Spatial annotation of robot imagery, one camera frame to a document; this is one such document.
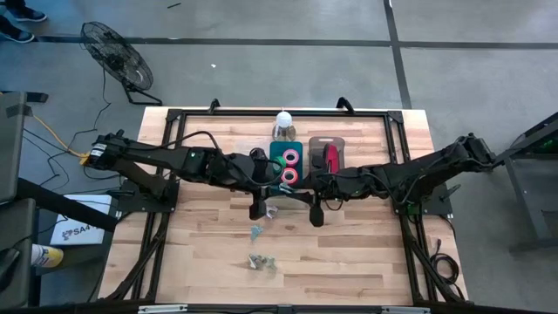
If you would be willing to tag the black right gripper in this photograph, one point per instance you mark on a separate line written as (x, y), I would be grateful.
(317, 192)

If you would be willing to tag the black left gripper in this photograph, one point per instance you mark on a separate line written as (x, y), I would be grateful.
(258, 205)

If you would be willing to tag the green tape roll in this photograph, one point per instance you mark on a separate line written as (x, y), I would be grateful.
(282, 162)

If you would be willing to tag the pink tape roll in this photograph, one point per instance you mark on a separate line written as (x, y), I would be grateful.
(291, 150)
(289, 169)

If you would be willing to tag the red stapler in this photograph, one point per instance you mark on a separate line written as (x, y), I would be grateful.
(333, 159)

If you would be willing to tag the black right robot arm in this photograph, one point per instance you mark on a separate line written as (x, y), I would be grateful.
(414, 179)

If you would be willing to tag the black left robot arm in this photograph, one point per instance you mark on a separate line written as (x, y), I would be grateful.
(144, 159)

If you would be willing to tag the grey staple remover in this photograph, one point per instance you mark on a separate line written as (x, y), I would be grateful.
(254, 261)

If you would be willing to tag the teal plastic bin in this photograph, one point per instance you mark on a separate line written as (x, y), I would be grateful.
(276, 146)

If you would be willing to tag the grey translucent plastic bin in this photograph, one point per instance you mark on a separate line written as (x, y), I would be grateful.
(314, 141)

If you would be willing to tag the clear plastic bottle white cap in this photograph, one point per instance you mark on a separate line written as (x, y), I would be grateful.
(284, 118)

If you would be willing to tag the white paper sheet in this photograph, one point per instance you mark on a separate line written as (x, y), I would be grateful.
(83, 227)

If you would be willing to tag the black floor fan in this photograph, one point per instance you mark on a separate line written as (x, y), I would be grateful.
(115, 56)

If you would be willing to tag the black metal beam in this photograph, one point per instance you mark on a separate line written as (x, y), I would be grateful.
(65, 205)

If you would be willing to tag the yellow and white can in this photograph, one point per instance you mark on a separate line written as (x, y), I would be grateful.
(48, 256)

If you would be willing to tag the black side table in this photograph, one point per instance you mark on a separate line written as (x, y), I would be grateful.
(536, 131)

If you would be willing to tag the grey equipment case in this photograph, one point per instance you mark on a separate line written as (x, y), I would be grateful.
(17, 227)
(11, 148)

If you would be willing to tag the person's shoe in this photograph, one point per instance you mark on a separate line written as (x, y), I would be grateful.
(17, 34)
(28, 15)

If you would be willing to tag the black frame clamp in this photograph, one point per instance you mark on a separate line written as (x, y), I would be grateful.
(213, 104)
(346, 104)

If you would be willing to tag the black aluminium table frame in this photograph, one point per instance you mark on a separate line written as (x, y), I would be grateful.
(174, 115)

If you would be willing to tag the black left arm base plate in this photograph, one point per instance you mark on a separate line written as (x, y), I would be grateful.
(144, 202)

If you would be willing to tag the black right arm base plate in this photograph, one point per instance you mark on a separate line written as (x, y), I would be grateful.
(436, 205)

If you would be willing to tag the silver metal bracket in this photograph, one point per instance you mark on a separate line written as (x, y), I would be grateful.
(405, 310)
(161, 309)

